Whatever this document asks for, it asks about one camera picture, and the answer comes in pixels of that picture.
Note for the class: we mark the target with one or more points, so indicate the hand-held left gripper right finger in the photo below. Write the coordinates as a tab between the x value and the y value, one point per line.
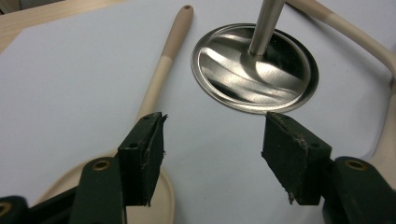
295	161

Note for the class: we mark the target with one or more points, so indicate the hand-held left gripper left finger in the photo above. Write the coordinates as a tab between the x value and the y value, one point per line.
140	168

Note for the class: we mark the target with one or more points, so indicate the metal utensil stand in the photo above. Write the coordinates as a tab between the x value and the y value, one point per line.
255	81

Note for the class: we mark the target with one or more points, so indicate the beige perforated skimmer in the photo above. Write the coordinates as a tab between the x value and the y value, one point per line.
162	71

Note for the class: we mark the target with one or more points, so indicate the white paper sheet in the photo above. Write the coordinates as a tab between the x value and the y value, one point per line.
62	93

